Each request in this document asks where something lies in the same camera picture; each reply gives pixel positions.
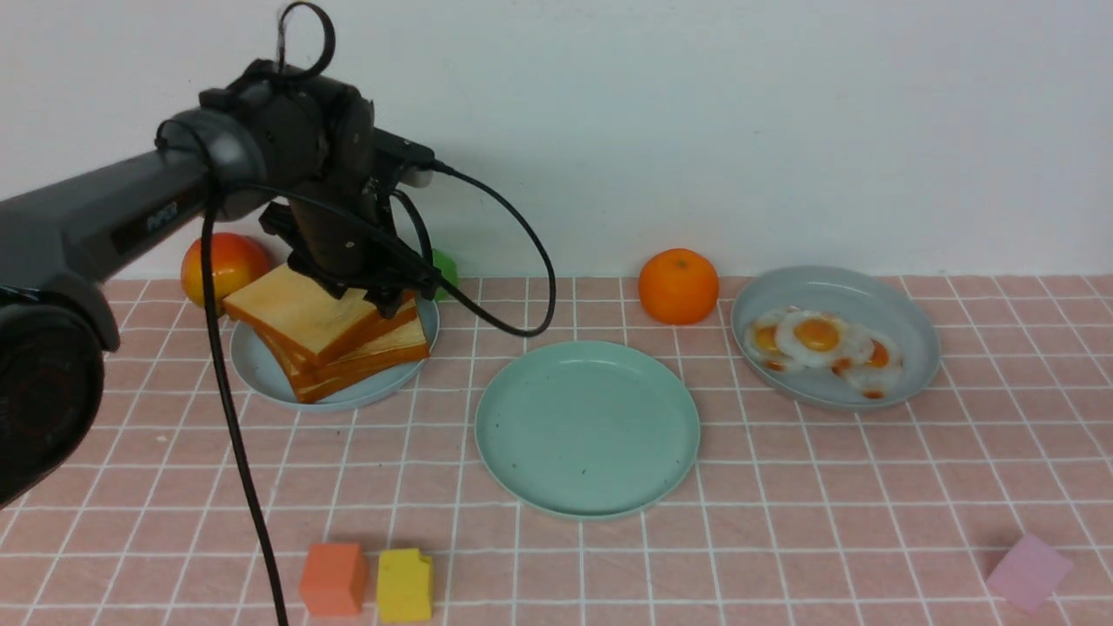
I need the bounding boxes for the pink foam cube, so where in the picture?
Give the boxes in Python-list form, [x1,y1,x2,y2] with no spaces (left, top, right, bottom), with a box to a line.
[986,534,1074,614]

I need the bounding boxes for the red yellow apple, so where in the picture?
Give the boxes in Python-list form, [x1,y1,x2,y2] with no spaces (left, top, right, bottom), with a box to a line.
[180,231,274,316]

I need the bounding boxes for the orange foam cube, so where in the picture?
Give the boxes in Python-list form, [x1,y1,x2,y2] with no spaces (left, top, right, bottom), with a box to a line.
[299,542,370,618]

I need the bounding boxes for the fried egg toy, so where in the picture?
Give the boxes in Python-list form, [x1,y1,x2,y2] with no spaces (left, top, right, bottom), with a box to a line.
[830,324,903,400]
[774,310,875,370]
[743,306,804,374]

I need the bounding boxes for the orange tangerine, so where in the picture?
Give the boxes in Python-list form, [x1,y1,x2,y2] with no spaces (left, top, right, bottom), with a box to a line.
[637,247,720,325]

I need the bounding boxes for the pink checkered tablecloth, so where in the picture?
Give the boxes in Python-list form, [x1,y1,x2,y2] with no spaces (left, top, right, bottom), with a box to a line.
[1,275,1112,625]

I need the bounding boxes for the green foam cube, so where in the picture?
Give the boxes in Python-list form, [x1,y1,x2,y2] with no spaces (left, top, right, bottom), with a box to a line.
[432,247,460,302]

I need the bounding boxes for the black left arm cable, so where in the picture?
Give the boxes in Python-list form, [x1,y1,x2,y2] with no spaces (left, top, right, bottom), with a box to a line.
[157,0,557,626]

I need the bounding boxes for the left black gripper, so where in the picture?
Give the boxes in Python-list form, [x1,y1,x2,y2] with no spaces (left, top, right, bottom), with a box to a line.
[225,60,443,314]

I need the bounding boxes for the teal center plate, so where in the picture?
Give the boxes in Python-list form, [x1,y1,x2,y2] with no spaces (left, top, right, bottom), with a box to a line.
[474,341,701,522]

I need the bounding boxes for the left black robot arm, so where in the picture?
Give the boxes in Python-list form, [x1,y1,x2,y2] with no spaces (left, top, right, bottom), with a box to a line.
[1,60,439,506]

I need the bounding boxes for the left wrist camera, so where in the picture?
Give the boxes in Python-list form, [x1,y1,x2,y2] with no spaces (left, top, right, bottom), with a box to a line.
[372,130,437,190]

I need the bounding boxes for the yellow foam block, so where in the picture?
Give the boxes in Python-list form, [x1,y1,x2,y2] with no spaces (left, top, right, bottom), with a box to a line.
[375,548,435,623]

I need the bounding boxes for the light blue bread plate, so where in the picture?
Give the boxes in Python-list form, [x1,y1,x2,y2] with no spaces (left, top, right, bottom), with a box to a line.
[230,299,441,413]

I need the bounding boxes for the grey egg plate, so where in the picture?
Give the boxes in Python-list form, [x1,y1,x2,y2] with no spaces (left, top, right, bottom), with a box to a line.
[729,266,942,412]

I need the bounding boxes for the toast slice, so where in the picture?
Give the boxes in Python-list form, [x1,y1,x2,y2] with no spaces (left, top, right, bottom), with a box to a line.
[276,345,430,403]
[262,317,430,402]
[256,301,429,366]
[223,265,415,364]

